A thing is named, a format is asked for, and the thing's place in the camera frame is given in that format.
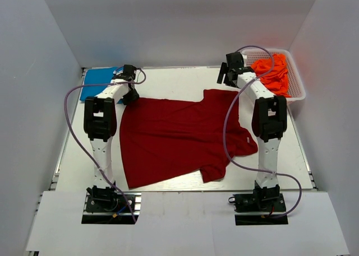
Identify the dark red t-shirt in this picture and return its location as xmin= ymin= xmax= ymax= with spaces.
xmin=119 ymin=89 xmax=258 ymax=189

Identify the purple cable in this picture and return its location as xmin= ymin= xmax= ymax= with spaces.
xmin=64 ymin=67 xmax=147 ymax=224
xmin=224 ymin=45 xmax=303 ymax=219

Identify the white plastic basket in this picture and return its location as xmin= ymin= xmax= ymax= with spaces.
xmin=241 ymin=48 xmax=306 ymax=105

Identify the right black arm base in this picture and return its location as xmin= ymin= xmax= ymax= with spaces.
xmin=228 ymin=193 xmax=288 ymax=226

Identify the orange t-shirt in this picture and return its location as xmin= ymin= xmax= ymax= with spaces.
xmin=251 ymin=53 xmax=291 ymax=97

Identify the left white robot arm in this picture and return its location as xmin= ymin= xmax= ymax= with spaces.
xmin=84 ymin=64 xmax=139 ymax=188

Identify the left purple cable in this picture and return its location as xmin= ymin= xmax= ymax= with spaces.
xmin=64 ymin=67 xmax=147 ymax=224

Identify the folded blue t-shirt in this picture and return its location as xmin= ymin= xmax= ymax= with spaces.
xmin=80 ymin=67 xmax=123 ymax=102

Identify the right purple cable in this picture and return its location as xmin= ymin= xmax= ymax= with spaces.
xmin=224 ymin=45 xmax=303 ymax=219

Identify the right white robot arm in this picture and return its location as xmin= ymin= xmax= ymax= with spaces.
xmin=217 ymin=51 xmax=287 ymax=211

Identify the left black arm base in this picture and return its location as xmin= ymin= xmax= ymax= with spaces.
xmin=81 ymin=193 xmax=141 ymax=225

